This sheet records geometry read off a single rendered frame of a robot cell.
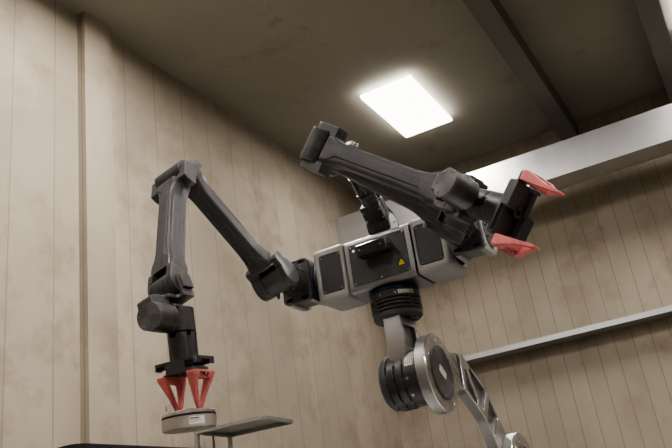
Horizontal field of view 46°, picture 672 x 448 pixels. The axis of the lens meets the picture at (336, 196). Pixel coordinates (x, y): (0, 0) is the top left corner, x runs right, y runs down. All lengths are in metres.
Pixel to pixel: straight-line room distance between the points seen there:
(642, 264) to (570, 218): 1.01
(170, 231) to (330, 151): 0.39
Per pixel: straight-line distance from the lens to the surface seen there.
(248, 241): 2.05
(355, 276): 2.15
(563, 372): 9.77
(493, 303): 10.11
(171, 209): 1.82
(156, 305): 1.56
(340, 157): 1.67
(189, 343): 1.61
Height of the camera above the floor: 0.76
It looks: 24 degrees up
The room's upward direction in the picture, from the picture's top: 9 degrees counter-clockwise
